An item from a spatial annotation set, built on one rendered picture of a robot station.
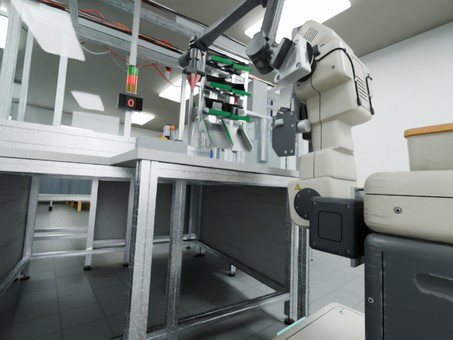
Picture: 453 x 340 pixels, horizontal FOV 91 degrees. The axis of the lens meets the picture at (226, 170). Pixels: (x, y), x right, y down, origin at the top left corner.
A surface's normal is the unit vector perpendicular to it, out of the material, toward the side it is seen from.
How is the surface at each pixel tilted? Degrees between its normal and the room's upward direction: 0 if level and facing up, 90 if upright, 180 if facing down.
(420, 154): 92
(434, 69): 90
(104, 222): 90
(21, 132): 90
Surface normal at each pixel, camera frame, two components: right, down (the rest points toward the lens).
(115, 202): 0.52, -0.05
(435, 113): -0.77, -0.09
